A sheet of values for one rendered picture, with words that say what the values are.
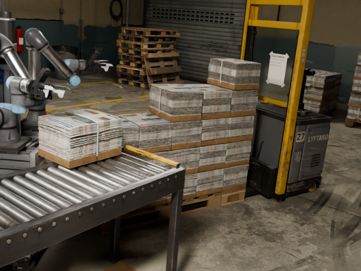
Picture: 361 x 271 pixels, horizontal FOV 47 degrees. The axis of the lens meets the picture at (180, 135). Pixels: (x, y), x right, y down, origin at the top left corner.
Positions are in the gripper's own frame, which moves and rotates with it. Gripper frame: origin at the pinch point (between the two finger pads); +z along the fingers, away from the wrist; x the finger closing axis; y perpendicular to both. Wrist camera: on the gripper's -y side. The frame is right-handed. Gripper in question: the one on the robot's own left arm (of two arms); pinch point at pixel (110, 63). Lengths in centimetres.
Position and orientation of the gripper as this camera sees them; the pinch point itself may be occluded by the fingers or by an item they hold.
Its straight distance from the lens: 330.1
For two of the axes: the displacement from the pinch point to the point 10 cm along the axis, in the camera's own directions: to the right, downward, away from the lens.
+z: 9.1, -0.4, 4.0
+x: 3.8, 4.1, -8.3
